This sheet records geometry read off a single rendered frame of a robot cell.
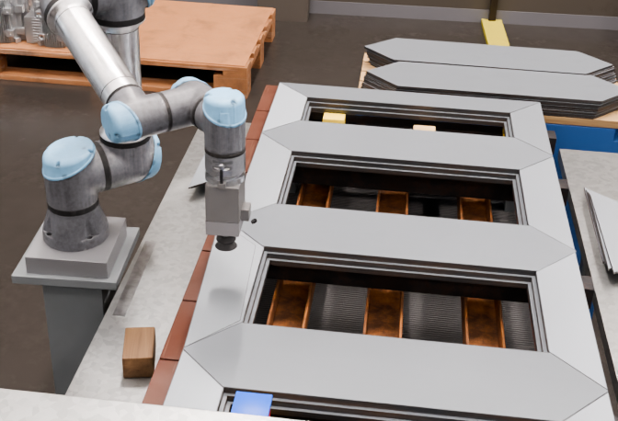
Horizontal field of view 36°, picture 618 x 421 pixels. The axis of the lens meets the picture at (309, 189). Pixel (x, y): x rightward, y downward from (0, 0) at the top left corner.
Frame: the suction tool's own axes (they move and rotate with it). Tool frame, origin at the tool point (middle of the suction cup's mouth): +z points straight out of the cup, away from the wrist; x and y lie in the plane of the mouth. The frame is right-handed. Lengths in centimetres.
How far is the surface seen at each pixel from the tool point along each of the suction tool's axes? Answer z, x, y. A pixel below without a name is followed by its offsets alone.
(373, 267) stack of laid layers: 10.2, -28.9, 11.6
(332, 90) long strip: 8, -15, 97
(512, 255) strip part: 8, -58, 17
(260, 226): 7.9, -4.2, 20.6
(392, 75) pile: 8, -32, 111
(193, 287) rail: 10.4, 6.6, 0.0
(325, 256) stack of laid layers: 9.0, -18.7, 12.6
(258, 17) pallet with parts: 75, 38, 348
